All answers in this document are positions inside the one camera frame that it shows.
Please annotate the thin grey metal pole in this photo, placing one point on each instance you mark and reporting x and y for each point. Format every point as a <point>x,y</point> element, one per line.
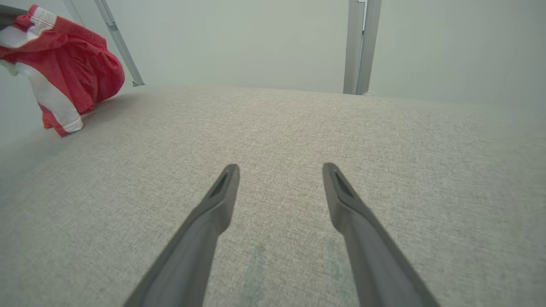
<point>121,47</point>

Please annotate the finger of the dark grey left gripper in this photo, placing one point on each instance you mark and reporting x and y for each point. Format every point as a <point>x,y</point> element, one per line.
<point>7,15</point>

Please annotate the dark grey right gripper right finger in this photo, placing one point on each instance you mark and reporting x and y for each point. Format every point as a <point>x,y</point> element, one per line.
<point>367,247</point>

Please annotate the wide grey double metal pole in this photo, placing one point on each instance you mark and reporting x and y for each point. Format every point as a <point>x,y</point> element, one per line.
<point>353,51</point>

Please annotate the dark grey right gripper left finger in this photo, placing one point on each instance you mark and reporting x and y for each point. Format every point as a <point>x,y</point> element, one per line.
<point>200,238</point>

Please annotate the red basketball jersey white trim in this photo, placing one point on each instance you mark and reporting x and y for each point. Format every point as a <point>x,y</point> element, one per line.
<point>72,68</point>

